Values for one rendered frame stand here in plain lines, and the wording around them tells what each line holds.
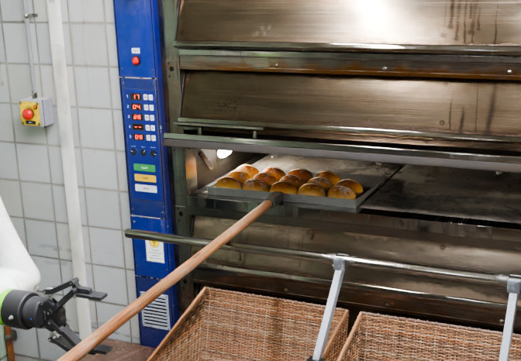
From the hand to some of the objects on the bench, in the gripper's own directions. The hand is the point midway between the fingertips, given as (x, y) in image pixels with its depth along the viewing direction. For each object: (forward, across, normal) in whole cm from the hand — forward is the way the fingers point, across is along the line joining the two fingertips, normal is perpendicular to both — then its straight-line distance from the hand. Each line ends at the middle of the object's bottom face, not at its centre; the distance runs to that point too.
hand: (102, 323), depth 203 cm
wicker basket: (+59, +62, -75) cm, 113 cm away
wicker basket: (-1, +62, -76) cm, 98 cm away
